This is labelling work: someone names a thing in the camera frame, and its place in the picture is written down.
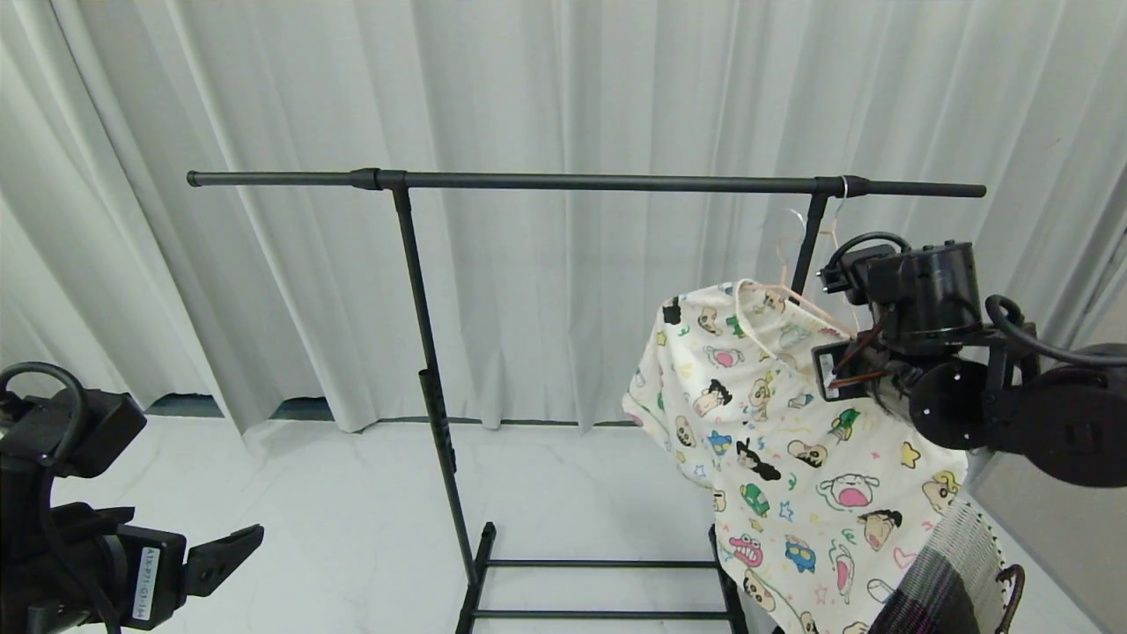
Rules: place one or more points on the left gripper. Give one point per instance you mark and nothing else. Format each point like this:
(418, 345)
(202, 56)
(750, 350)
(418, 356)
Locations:
(163, 572)

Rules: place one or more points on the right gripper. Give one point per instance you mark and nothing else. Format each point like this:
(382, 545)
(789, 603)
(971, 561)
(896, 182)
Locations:
(841, 374)

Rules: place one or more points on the pink clothes hanger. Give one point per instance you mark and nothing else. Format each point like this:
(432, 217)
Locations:
(835, 231)
(819, 313)

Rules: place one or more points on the cream printed garment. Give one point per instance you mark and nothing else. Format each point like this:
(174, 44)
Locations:
(792, 458)

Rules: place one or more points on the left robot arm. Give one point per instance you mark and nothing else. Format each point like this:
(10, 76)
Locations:
(18, 563)

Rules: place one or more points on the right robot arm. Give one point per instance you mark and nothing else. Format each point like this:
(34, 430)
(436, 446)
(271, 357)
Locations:
(1065, 423)

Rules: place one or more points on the white laundry basket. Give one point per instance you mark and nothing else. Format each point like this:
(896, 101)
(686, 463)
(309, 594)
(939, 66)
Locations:
(960, 563)

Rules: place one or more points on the black clothes rack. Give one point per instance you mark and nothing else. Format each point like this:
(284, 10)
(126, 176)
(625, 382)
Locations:
(616, 182)

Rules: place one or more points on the white curtain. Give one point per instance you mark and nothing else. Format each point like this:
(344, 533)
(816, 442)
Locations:
(528, 88)

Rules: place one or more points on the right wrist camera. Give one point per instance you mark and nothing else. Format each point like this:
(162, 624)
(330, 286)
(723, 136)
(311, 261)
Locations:
(867, 273)

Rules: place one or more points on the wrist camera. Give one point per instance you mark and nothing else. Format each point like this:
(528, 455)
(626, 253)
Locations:
(867, 273)
(79, 431)

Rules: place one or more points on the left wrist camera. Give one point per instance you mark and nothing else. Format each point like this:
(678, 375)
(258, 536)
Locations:
(79, 431)

